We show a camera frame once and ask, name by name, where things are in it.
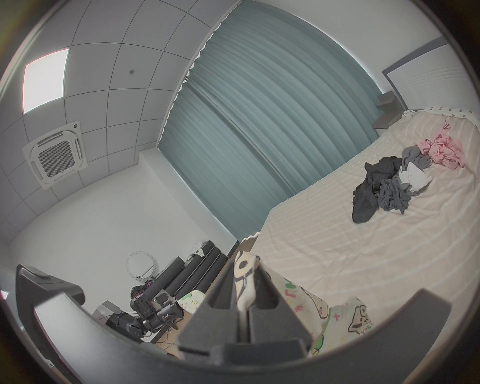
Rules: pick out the grey bedside table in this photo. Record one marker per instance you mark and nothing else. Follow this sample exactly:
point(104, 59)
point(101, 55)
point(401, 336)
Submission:
point(388, 112)

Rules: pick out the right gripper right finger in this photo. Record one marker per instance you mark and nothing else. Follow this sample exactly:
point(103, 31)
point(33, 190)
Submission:
point(277, 322)

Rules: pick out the ceiling air conditioner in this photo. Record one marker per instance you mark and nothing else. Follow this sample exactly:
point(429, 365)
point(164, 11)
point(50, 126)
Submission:
point(56, 155)

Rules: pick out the blue-green curtain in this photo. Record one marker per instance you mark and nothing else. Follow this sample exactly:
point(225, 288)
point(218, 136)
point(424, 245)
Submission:
point(292, 75)
point(210, 168)

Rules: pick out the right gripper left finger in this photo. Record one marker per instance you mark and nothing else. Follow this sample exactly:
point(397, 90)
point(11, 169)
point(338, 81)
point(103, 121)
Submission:
point(210, 318)

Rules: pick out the black garment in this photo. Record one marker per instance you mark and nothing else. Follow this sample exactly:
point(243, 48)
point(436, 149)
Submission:
point(369, 191)

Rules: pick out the round white mirror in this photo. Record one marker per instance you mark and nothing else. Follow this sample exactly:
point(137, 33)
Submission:
point(140, 266)

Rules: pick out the light grey garment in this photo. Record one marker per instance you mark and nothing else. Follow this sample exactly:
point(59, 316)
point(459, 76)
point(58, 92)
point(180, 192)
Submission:
point(416, 155)

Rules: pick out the white garment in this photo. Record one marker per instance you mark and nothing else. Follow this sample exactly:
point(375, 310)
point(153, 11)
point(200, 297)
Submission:
point(416, 180)

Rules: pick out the purple plastic bag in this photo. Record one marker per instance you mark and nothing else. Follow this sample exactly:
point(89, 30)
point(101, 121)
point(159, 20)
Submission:
point(142, 289)

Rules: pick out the pink garment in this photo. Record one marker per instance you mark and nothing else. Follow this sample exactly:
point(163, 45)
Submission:
point(446, 150)

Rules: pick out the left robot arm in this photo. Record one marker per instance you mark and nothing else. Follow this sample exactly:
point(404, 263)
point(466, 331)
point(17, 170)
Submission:
point(127, 324)

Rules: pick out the black chest of drawers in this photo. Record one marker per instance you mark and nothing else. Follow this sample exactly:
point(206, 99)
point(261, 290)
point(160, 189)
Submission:
point(195, 270)

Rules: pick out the bed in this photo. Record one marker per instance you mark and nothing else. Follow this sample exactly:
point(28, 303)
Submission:
point(356, 255)

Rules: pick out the square ceiling light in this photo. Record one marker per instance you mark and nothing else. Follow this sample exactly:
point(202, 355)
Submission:
point(45, 78)

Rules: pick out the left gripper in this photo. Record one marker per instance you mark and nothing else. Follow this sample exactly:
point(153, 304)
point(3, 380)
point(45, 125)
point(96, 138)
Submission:
point(168, 309)

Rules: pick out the white printed pillow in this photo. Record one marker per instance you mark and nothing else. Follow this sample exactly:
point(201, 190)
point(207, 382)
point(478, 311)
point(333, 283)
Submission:
point(457, 114)

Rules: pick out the white printed pyjama top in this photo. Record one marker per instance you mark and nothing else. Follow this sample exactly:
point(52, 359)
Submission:
point(330, 318)

